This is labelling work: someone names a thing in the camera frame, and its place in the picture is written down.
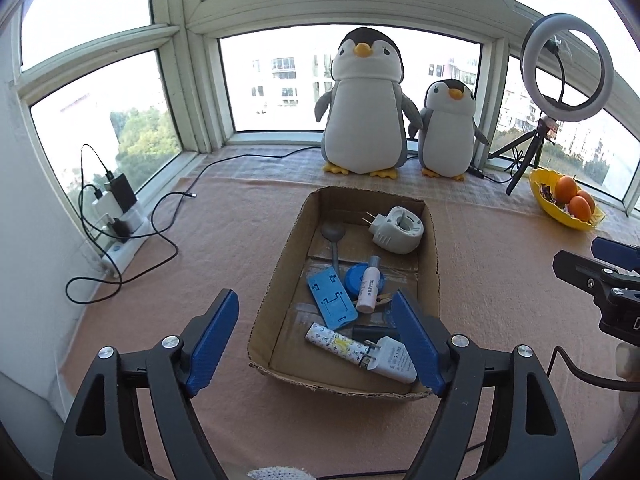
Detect blue folding phone stand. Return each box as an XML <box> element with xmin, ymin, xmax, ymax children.
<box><xmin>306</xmin><ymin>266</ymin><xmax>359</xmax><ymax>331</ymax></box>

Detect black tripod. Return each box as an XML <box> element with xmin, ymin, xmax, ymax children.
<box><xmin>487</xmin><ymin>116</ymin><xmax>558</xmax><ymax>196</ymax></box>

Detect white power adapter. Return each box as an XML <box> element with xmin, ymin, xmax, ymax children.
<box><xmin>91</xmin><ymin>187</ymin><xmax>121</xmax><ymax>213</ymax></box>

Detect grey plastic spoon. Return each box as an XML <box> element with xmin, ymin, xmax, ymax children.
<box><xmin>321</xmin><ymin>222</ymin><xmax>347</xmax><ymax>286</ymax></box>

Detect black power adapter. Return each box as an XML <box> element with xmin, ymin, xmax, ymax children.
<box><xmin>105</xmin><ymin>174</ymin><xmax>138</xmax><ymax>211</ymax></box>

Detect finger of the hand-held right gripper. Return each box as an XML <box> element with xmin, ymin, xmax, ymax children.
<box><xmin>552</xmin><ymin>251</ymin><xmax>640</xmax><ymax>293</ymax></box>
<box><xmin>591</xmin><ymin>237</ymin><xmax>640</xmax><ymax>275</ymax></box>

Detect black ring light cable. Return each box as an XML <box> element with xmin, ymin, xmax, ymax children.
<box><xmin>172</xmin><ymin>145</ymin><xmax>326</xmax><ymax>198</ymax></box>

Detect white power strip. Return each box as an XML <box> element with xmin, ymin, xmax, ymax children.
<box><xmin>97</xmin><ymin>205</ymin><xmax>153</xmax><ymax>278</ymax></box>

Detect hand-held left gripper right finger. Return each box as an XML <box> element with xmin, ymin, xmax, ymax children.
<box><xmin>390</xmin><ymin>290</ymin><xmax>581</xmax><ymax>480</ymax></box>

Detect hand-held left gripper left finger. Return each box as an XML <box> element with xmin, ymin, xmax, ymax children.
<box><xmin>52</xmin><ymin>288</ymin><xmax>241</xmax><ymax>480</ymax></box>

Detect thin black adapter cable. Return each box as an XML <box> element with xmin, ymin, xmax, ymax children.
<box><xmin>79</xmin><ymin>144</ymin><xmax>118</xmax><ymax>256</ymax></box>

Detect large penguin plush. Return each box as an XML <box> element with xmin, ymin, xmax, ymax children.
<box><xmin>314</xmin><ymin>26</ymin><xmax>423</xmax><ymax>179</ymax></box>

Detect person's left hand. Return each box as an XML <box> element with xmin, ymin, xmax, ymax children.
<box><xmin>247</xmin><ymin>466</ymin><xmax>313</xmax><ymax>480</ymax></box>

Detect white ring light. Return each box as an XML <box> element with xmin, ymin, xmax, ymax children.
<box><xmin>521</xmin><ymin>13</ymin><xmax>615</xmax><ymax>122</ymax></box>

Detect white USB wall charger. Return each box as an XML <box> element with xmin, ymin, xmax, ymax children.
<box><xmin>361</xmin><ymin>336</ymin><xmax>418</xmax><ymax>385</ymax></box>

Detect pink bottle with grey cap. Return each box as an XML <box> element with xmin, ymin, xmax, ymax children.
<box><xmin>356</xmin><ymin>255</ymin><xmax>382</xmax><ymax>315</ymax></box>

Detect person's right hand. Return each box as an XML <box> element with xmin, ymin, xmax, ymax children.
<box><xmin>616</xmin><ymin>342</ymin><xmax>640</xmax><ymax>441</ymax></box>

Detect checked cloth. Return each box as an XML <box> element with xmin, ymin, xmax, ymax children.
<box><xmin>200</xmin><ymin>145</ymin><xmax>631</xmax><ymax>221</ymax></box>

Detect pile of wrapped candies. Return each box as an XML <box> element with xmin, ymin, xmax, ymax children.
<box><xmin>537</xmin><ymin>182</ymin><xmax>571</xmax><ymax>206</ymax></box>

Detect black charging cable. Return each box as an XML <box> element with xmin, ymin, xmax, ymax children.
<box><xmin>65</xmin><ymin>191</ymin><xmax>198</xmax><ymax>306</ymax></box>

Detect white window frame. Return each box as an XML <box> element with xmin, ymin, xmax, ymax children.
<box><xmin>0</xmin><ymin>0</ymin><xmax>640</xmax><ymax>221</ymax></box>

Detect white patterned lighter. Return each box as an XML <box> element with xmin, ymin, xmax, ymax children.
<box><xmin>306</xmin><ymin>322</ymin><xmax>373</xmax><ymax>367</ymax></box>

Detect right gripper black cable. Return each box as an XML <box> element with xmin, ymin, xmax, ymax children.
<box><xmin>546</xmin><ymin>347</ymin><xmax>623</xmax><ymax>392</ymax></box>

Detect blue round tape measure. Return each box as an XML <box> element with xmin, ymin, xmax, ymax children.
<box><xmin>344</xmin><ymin>263</ymin><xmax>386</xmax><ymax>301</ymax></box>

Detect black cylinder tube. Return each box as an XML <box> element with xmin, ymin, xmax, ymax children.
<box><xmin>352</xmin><ymin>324</ymin><xmax>401</xmax><ymax>343</ymax></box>

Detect cardboard box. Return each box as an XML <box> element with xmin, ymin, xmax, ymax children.
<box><xmin>247</xmin><ymin>186</ymin><xmax>441</xmax><ymax>402</ymax></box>

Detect white plug-in heater device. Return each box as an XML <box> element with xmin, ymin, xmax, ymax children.
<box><xmin>361</xmin><ymin>206</ymin><xmax>425</xmax><ymax>254</ymax></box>

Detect small penguin plush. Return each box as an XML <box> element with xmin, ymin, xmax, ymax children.
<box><xmin>409</xmin><ymin>79</ymin><xmax>490</xmax><ymax>181</ymax></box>

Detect yellow dish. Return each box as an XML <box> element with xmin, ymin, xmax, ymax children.
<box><xmin>529</xmin><ymin>167</ymin><xmax>607</xmax><ymax>232</ymax></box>

